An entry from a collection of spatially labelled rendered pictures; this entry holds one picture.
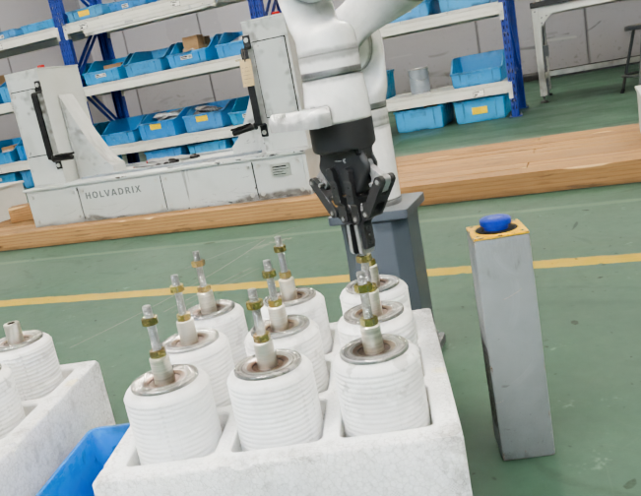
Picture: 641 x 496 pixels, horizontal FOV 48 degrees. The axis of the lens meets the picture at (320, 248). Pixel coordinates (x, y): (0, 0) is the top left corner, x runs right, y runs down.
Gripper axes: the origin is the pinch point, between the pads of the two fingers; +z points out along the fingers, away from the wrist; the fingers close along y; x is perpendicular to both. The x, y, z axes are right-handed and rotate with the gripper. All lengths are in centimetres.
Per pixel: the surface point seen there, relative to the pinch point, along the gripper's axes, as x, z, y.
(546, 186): -164, 33, 78
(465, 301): -62, 35, 37
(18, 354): 30, 10, 41
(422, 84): -367, 4, 300
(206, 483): 27.5, 18.6, -0.1
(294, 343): 9.9, 10.6, 3.9
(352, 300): -3.7, 10.4, 7.7
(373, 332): 9.1, 7.4, -9.3
